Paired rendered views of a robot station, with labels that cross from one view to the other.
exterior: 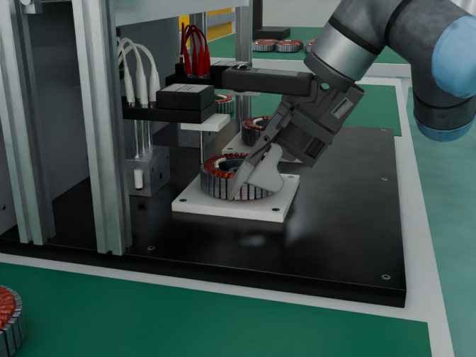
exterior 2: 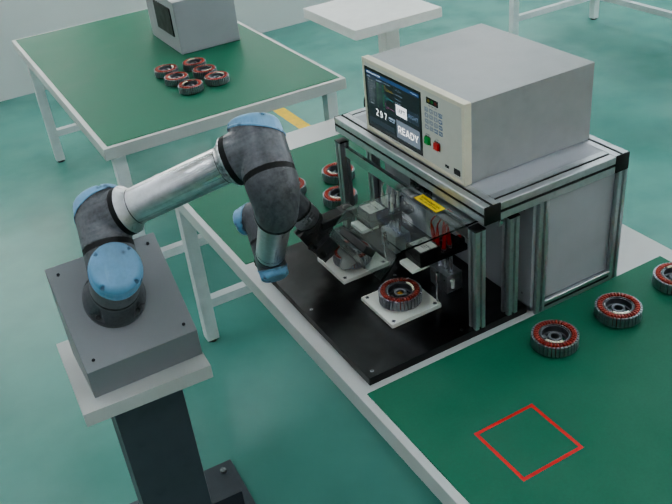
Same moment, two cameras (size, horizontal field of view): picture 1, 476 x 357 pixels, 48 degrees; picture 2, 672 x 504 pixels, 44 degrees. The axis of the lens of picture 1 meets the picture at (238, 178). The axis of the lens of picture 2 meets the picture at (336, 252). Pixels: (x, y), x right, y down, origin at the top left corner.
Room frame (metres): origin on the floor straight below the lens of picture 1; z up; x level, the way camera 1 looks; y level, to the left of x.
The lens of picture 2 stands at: (2.14, -1.30, 2.04)
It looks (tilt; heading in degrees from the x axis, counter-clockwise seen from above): 32 degrees down; 139
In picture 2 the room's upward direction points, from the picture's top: 6 degrees counter-clockwise
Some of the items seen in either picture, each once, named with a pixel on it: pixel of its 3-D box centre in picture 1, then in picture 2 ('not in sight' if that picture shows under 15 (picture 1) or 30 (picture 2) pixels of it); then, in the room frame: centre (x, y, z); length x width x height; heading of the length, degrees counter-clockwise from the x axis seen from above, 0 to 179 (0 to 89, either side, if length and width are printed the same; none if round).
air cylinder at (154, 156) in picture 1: (144, 168); not in sight; (0.73, 0.14, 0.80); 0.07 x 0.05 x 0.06; 166
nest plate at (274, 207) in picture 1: (239, 191); (353, 261); (0.70, 0.00, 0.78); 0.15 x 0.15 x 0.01; 76
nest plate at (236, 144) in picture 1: (272, 144); (400, 302); (0.93, -0.06, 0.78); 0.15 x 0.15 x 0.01; 76
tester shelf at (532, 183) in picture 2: not in sight; (470, 140); (0.89, 0.28, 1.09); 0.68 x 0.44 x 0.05; 166
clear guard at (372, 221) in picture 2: not in sight; (411, 224); (0.99, -0.07, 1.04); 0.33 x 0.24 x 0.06; 76
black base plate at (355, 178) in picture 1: (248, 173); (381, 284); (0.82, -0.02, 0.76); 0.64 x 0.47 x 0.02; 166
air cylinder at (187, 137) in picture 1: (197, 128); (446, 275); (0.97, 0.08, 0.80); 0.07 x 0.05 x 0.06; 166
